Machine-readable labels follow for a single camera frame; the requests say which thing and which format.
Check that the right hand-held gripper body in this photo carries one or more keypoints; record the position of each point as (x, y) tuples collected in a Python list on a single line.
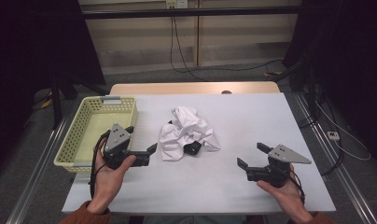
[(278, 171)]

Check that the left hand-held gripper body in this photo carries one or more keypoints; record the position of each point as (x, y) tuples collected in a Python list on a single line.
[(116, 140)]

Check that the yellow perforated plastic basket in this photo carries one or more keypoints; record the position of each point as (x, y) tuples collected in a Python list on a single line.
[(87, 130)]

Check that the white garment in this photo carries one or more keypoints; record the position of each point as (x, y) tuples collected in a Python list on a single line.
[(183, 130)]

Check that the person's right hand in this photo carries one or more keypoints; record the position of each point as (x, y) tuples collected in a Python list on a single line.
[(287, 194)]

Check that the person's left hand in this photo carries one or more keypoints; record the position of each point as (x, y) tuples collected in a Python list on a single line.
[(108, 183)]

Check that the white table cover sheet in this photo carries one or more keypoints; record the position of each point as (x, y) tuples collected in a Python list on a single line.
[(192, 186)]

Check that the wooden table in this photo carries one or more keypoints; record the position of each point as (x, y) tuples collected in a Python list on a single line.
[(177, 88)]

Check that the white power adapter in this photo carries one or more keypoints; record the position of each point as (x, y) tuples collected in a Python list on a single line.
[(333, 135)]

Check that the black metal stand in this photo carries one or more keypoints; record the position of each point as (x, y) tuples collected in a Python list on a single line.
[(311, 93), (56, 102)]

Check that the black curtain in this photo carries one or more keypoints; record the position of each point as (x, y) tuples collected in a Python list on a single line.
[(21, 62), (357, 62)]

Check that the black horizontal metal bar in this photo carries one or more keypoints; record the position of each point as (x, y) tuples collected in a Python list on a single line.
[(208, 12)]

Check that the aluminium floor rail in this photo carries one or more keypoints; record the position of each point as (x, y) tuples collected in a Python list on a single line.
[(37, 174), (343, 175)]

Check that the white wall socket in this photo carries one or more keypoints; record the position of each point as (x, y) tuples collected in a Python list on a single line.
[(177, 3)]

